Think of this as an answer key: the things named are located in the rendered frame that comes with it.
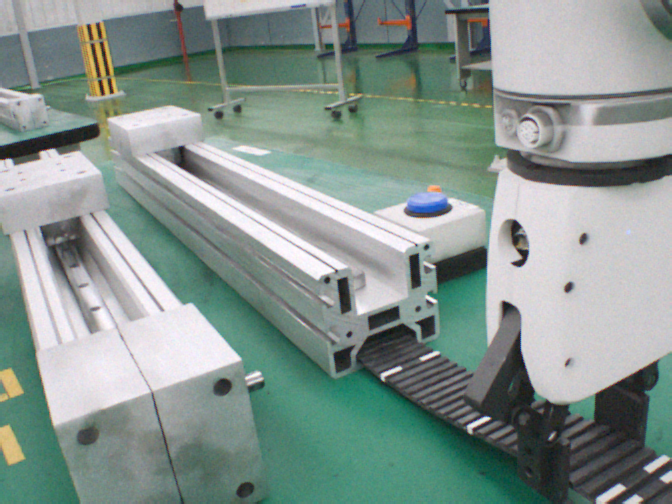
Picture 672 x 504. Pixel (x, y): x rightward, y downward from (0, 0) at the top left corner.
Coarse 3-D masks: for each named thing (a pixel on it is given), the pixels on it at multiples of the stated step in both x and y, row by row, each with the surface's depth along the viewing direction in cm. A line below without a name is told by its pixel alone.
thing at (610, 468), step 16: (624, 448) 34; (640, 448) 34; (592, 464) 33; (608, 464) 33; (624, 464) 33; (640, 464) 33; (576, 480) 32; (592, 480) 32; (608, 480) 32; (592, 496) 31
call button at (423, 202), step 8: (424, 192) 66; (432, 192) 66; (408, 200) 65; (416, 200) 64; (424, 200) 64; (432, 200) 64; (440, 200) 63; (408, 208) 65; (416, 208) 64; (424, 208) 63; (432, 208) 63; (440, 208) 63
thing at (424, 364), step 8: (416, 360) 49; (424, 360) 49; (432, 360) 49; (440, 360) 49; (448, 360) 49; (400, 368) 49; (408, 368) 49; (416, 368) 48; (424, 368) 48; (432, 368) 48; (384, 376) 48; (392, 376) 48; (400, 376) 47; (408, 376) 48; (392, 384) 47
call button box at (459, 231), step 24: (384, 216) 65; (408, 216) 64; (432, 216) 63; (456, 216) 63; (480, 216) 63; (432, 240) 61; (456, 240) 63; (480, 240) 64; (432, 264) 63; (456, 264) 64; (480, 264) 65
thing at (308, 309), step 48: (192, 144) 97; (144, 192) 96; (192, 192) 72; (240, 192) 80; (288, 192) 68; (192, 240) 77; (240, 240) 64; (288, 240) 55; (336, 240) 60; (384, 240) 52; (240, 288) 65; (288, 288) 53; (336, 288) 48; (384, 288) 53; (432, 288) 52; (288, 336) 56; (336, 336) 50; (432, 336) 54
